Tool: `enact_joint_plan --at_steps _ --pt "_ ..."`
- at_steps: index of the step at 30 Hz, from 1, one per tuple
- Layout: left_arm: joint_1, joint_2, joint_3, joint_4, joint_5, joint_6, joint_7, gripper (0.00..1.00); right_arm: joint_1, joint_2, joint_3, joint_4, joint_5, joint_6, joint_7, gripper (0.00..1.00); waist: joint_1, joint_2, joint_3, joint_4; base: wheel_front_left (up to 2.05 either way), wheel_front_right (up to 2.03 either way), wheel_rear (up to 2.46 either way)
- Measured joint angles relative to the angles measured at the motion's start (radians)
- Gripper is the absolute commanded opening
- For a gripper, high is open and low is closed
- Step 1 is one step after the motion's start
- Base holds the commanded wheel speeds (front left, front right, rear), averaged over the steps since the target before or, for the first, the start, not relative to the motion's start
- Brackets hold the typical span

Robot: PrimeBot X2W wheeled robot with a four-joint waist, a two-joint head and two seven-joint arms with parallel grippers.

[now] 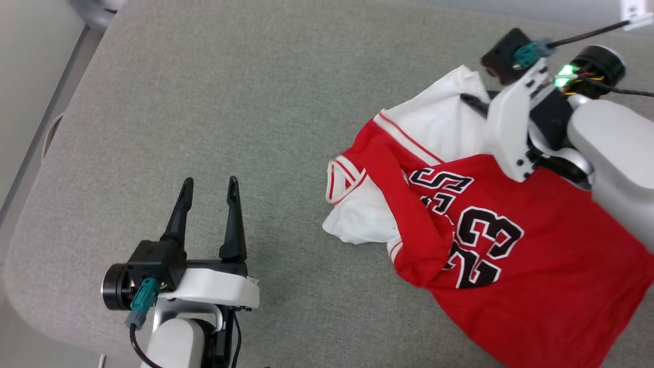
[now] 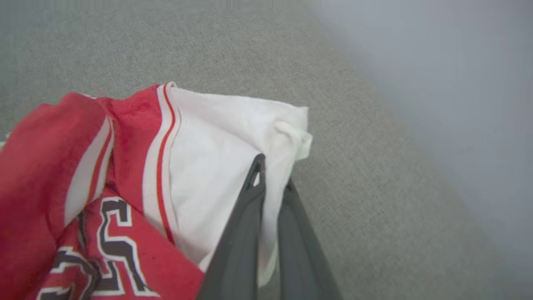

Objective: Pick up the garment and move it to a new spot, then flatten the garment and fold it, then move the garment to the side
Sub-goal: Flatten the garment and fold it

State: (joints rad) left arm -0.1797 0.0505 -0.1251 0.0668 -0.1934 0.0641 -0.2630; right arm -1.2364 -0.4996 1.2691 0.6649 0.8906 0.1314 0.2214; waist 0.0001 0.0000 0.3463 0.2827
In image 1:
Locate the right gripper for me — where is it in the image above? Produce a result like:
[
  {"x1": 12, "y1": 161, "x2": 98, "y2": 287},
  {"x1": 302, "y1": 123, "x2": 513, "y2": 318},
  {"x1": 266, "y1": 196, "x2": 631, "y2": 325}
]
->
[{"x1": 460, "y1": 45, "x2": 626, "y2": 190}]

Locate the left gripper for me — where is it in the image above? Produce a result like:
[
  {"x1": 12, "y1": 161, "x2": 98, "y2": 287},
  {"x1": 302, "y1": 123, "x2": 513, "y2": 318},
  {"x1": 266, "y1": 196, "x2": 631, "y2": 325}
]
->
[{"x1": 101, "y1": 176, "x2": 260, "y2": 353}]

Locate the red and white basketball jersey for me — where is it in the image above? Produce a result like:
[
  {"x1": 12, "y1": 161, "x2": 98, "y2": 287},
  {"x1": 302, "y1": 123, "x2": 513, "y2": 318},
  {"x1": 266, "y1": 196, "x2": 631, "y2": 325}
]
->
[{"x1": 322, "y1": 65, "x2": 654, "y2": 368}]

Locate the grey metal pipe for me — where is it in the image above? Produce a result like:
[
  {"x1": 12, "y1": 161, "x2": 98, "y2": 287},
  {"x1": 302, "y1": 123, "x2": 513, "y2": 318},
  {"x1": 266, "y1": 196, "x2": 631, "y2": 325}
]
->
[{"x1": 69, "y1": 0, "x2": 128, "y2": 29}]

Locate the right camera cable teal plug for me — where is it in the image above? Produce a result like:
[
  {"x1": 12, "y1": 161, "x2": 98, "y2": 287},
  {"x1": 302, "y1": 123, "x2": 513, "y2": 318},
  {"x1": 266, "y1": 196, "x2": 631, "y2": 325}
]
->
[{"x1": 513, "y1": 19, "x2": 634, "y2": 70}]

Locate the camera cable teal plug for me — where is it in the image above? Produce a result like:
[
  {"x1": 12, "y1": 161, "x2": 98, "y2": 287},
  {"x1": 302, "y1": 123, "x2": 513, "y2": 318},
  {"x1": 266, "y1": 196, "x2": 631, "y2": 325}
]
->
[
  {"x1": 125, "y1": 279, "x2": 161, "y2": 368},
  {"x1": 513, "y1": 19, "x2": 634, "y2": 70}
]

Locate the left camera cable teal plug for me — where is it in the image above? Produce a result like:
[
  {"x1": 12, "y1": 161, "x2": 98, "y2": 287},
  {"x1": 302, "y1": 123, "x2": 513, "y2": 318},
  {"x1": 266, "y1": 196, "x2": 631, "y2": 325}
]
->
[{"x1": 125, "y1": 279, "x2": 161, "y2": 368}]

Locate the thin black left gripper cable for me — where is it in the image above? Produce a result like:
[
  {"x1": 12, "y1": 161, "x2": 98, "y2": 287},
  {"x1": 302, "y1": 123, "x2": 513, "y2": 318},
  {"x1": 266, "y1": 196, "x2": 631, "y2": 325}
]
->
[{"x1": 230, "y1": 311, "x2": 242, "y2": 368}]

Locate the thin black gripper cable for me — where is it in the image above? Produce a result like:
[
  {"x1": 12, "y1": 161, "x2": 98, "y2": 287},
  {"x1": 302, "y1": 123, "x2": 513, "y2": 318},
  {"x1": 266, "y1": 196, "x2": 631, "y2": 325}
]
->
[
  {"x1": 230, "y1": 311, "x2": 242, "y2": 368},
  {"x1": 577, "y1": 74, "x2": 654, "y2": 98}
]

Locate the thin black right gripper cable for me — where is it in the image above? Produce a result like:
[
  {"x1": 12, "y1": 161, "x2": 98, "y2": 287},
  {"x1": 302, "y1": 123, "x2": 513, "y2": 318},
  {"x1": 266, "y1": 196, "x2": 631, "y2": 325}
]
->
[{"x1": 577, "y1": 74, "x2": 654, "y2": 98}]

